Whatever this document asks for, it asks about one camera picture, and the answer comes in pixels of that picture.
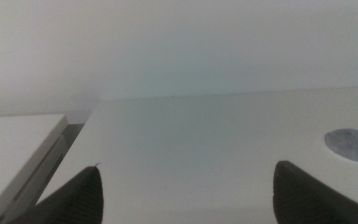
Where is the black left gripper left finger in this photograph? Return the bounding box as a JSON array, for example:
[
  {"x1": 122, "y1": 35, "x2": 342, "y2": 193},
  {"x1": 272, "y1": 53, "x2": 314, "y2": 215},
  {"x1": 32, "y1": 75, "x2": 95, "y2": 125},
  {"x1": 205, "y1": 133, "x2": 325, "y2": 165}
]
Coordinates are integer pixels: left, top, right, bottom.
[{"x1": 7, "y1": 164, "x2": 104, "y2": 224}]

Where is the round grey cup mat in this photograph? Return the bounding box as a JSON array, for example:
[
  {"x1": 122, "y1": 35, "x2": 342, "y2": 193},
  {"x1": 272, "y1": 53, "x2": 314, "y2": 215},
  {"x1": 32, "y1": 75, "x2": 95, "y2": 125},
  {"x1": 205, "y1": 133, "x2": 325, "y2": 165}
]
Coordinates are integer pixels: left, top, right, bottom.
[{"x1": 324, "y1": 128, "x2": 358, "y2": 164}]

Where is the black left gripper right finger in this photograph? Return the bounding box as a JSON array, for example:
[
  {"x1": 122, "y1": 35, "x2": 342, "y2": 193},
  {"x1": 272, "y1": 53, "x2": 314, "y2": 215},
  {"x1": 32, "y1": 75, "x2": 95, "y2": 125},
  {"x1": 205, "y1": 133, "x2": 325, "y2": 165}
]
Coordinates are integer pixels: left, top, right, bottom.
[{"x1": 272, "y1": 160, "x2": 358, "y2": 224}]

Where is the white side table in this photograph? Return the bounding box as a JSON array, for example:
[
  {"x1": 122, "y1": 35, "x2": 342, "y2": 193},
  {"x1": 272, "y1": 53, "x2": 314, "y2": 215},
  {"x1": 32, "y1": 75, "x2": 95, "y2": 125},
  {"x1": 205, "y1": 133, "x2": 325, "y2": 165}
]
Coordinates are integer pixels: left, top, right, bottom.
[{"x1": 0, "y1": 113, "x2": 69, "y2": 224}]

